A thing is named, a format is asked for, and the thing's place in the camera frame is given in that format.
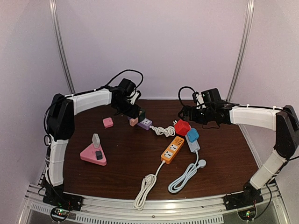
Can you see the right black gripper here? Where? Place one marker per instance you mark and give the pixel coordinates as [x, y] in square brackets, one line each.
[185, 110]

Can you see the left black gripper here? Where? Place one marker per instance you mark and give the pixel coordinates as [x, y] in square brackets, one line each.
[133, 113]

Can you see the dark green cube adapter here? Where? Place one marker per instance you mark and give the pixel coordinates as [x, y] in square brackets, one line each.
[141, 115]

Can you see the red cube socket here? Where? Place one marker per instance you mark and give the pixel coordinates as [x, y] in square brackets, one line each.
[182, 127]

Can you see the purple power strip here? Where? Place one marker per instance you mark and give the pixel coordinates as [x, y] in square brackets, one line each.
[145, 124]

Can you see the pink square plug adapter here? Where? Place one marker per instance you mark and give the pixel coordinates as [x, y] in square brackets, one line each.
[108, 122]

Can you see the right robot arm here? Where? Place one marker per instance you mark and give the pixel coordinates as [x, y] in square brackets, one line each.
[282, 120]

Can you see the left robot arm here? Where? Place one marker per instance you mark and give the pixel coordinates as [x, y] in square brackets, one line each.
[60, 127]

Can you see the beige pink plug adapter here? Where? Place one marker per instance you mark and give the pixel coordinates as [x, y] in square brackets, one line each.
[133, 122]

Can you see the blue square plug adapter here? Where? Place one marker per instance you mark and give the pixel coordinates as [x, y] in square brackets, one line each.
[192, 135]

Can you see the white charger plug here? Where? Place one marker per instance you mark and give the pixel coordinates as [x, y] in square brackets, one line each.
[96, 140]

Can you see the pink triangular socket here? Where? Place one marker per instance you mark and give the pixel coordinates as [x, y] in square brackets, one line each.
[88, 154]

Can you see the light blue power strip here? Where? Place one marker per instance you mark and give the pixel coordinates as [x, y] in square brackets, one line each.
[193, 146]

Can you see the orange power strip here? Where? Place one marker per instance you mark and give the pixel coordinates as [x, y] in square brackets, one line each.
[172, 150]

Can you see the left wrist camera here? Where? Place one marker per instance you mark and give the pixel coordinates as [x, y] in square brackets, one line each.
[129, 90]

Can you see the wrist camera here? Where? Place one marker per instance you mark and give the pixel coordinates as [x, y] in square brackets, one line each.
[129, 90]
[207, 97]

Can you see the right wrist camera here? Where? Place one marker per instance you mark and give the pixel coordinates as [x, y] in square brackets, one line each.
[207, 97]

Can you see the aluminium front rail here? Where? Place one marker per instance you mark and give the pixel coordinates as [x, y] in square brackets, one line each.
[98, 210]

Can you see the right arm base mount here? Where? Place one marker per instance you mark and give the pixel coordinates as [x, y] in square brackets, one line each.
[247, 197]

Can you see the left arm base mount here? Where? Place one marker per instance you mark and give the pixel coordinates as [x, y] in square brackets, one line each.
[55, 196]

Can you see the right aluminium post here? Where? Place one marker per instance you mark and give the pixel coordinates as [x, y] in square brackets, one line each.
[242, 49]

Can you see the aluminium post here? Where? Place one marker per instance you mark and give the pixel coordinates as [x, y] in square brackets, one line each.
[60, 45]
[242, 49]

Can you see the left aluminium post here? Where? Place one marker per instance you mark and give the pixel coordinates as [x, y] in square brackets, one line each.
[60, 45]

